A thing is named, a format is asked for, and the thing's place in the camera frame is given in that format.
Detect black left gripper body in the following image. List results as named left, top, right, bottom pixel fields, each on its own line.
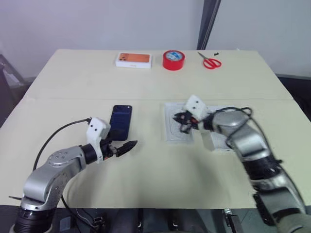
left=99, top=137, right=122, bottom=161

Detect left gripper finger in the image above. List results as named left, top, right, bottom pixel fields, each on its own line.
left=116, top=140, right=138, bottom=158
left=105, top=129, right=122, bottom=142

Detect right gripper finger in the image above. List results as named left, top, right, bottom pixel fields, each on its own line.
left=173, top=111, right=187, bottom=123
left=179, top=122, right=193, bottom=134

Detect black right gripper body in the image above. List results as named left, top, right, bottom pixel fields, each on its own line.
left=181, top=110, right=200, bottom=133

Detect white phone box base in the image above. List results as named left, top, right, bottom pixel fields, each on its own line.
left=163, top=101, right=195, bottom=146

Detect white phone box lid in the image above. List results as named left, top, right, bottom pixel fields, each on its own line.
left=200, top=105, right=244, bottom=156

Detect orange-printed white phone box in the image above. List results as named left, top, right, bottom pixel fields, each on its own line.
left=114, top=51, right=153, bottom=71

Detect dark blue smartphone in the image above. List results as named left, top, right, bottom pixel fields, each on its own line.
left=108, top=104, right=134, bottom=141

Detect red tape roll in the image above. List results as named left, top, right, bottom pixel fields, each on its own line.
left=162, top=50, right=186, bottom=71

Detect dark rounded shapes under table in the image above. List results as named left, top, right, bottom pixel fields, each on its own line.
left=114, top=208, right=202, bottom=233

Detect dark bulky object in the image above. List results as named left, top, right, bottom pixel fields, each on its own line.
left=276, top=72, right=311, bottom=117

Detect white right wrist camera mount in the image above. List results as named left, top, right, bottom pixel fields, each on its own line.
left=182, top=94, right=210, bottom=123

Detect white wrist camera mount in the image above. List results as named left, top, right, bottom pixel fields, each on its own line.
left=86, top=117, right=111, bottom=164
left=182, top=94, right=210, bottom=123

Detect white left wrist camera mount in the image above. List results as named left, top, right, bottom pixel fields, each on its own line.
left=86, top=117, right=111, bottom=164

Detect red-handled scissors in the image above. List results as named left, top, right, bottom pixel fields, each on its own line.
left=197, top=51, right=223, bottom=70

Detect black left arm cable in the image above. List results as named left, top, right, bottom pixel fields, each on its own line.
left=33, top=117, right=92, bottom=171

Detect black cable under table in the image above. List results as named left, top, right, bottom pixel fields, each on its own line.
left=60, top=194, right=103, bottom=230

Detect dark grey vertical post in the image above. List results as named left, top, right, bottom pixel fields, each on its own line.
left=195, top=0, right=222, bottom=50

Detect dark metal frame stand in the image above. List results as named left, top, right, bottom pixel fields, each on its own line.
left=0, top=53, right=26, bottom=128

